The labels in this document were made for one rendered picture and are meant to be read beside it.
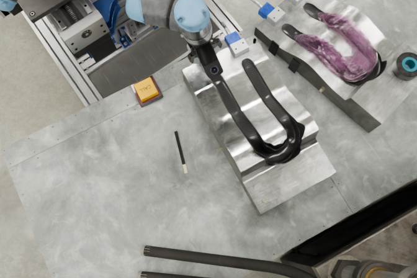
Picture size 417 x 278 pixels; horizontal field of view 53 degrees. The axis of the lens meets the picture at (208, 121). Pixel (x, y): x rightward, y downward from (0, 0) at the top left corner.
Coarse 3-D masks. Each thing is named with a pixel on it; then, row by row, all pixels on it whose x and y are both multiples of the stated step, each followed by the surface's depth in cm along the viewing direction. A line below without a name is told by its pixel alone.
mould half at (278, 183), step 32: (224, 64) 130; (256, 64) 131; (192, 96) 137; (256, 96) 128; (288, 96) 127; (224, 128) 124; (256, 128) 121; (256, 160) 117; (320, 160) 124; (256, 192) 122; (288, 192) 122
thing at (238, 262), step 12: (144, 252) 121; (156, 252) 120; (168, 252) 119; (180, 252) 118; (192, 252) 118; (216, 264) 115; (228, 264) 114; (240, 264) 113; (252, 264) 112; (264, 264) 112
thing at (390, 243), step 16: (416, 208) 128; (400, 224) 126; (416, 224) 126; (368, 240) 125; (384, 240) 125; (400, 240) 125; (416, 240) 125; (336, 256) 124; (368, 256) 124; (384, 256) 124; (400, 256) 124; (416, 256) 124; (320, 272) 123
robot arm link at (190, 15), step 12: (180, 0) 91; (192, 0) 90; (180, 12) 90; (192, 12) 90; (204, 12) 90; (180, 24) 92; (192, 24) 90; (204, 24) 92; (192, 36) 97; (204, 36) 100
